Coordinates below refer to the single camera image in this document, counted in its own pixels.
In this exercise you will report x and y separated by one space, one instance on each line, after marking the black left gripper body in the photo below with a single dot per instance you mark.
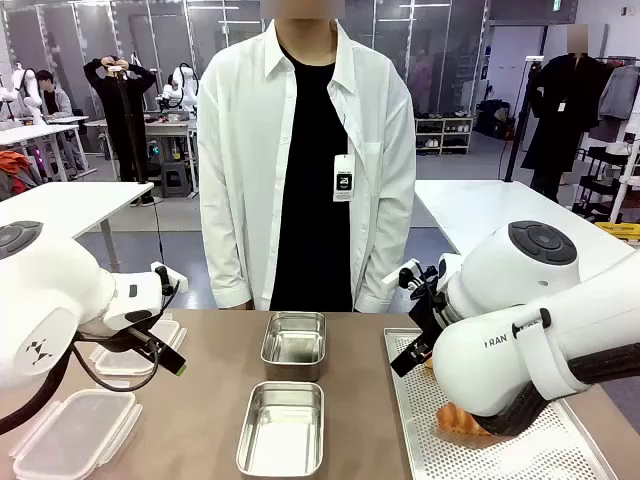
125 342

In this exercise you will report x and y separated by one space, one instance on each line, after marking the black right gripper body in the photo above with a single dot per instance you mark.
427 305

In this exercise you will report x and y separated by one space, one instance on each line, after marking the golden brown croissant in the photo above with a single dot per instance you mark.
457 420

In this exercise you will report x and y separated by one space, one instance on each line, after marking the clear plastic clip lid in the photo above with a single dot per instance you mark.
127 360
70 435

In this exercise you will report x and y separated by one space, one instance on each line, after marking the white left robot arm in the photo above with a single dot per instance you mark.
45 280

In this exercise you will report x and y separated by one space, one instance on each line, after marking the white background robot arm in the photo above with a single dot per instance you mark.
27 92
182 87

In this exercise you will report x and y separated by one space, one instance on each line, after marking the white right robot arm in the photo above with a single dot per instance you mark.
500 280

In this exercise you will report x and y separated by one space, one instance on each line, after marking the rectangular steel container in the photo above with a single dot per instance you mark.
280 435
292 345

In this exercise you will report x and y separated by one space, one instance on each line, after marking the person's right hand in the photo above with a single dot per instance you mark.
246 304

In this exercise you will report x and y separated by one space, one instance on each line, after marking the perforated metal baking tray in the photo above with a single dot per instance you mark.
440 460

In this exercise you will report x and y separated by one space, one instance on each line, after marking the white side table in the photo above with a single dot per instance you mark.
465 205
60 200

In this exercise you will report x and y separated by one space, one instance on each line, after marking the white hanging name tag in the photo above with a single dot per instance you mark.
344 180

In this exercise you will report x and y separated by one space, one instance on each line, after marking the grey step stool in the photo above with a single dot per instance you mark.
176 180

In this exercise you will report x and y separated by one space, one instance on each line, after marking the white shoe rack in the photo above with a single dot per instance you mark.
445 135

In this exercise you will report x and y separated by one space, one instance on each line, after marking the black stand pole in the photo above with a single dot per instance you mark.
515 130

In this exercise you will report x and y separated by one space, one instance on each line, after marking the black bags pile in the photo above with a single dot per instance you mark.
495 120

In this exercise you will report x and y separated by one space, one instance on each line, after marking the yellow black striped box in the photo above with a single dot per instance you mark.
620 231

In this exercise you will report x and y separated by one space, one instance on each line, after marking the orange cloth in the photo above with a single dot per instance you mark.
15 165

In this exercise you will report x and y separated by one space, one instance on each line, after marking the grey background workbench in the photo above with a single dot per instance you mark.
170 127

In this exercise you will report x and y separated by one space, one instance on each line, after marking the person in white shirt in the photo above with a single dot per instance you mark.
240 150

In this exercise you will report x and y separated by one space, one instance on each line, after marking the white background desk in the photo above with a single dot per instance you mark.
30 134

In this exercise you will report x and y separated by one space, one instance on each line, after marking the person in black clothes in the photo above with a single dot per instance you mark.
125 110

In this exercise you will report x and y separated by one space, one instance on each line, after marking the mannequin in black coat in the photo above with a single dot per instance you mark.
565 110

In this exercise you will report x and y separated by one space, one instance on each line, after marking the seated person in grey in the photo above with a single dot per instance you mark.
55 105

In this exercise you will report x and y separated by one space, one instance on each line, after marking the grey hanging jacket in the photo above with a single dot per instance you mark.
620 92

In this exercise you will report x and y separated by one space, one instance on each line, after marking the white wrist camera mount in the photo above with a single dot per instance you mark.
177 284
391 278

